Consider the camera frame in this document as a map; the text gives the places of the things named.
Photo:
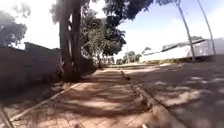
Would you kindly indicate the small trees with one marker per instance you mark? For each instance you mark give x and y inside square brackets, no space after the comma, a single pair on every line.
[130,56]

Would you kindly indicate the reddish paved sidewalk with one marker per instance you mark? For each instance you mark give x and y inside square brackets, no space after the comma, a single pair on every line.
[100,100]

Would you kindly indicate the thick trunked tree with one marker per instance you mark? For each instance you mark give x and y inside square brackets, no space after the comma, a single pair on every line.
[70,50]

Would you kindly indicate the stone kerb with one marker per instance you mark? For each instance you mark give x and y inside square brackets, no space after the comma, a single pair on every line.
[150,98]

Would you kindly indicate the grass verge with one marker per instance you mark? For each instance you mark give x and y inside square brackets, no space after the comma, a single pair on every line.
[166,61]

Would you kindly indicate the white building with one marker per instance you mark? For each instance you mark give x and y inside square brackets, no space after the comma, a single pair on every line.
[180,51]

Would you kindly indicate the utility pole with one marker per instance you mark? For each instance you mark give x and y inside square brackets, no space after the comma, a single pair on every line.
[206,26]
[186,33]

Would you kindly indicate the reddish brown road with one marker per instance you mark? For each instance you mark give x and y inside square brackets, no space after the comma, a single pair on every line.
[193,86]

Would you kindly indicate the dark wall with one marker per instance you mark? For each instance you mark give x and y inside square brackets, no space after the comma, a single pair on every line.
[30,66]

